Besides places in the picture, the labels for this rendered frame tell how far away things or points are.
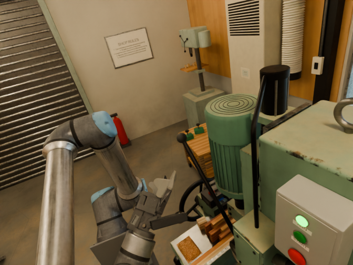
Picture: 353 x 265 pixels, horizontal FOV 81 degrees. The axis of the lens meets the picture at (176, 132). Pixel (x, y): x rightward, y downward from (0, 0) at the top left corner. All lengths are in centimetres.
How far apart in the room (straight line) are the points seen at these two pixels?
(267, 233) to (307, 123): 26
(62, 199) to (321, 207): 62
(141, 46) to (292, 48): 223
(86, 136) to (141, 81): 279
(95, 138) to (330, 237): 75
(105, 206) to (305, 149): 113
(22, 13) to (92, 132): 276
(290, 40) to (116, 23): 237
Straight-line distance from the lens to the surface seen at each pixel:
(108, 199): 134
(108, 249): 137
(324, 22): 193
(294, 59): 205
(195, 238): 104
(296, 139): 45
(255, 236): 55
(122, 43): 346
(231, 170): 67
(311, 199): 39
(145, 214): 67
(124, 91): 356
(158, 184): 63
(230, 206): 91
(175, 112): 391
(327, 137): 46
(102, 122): 85
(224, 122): 57
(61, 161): 80
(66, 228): 67
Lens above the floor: 176
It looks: 29 degrees down
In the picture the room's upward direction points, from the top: 14 degrees counter-clockwise
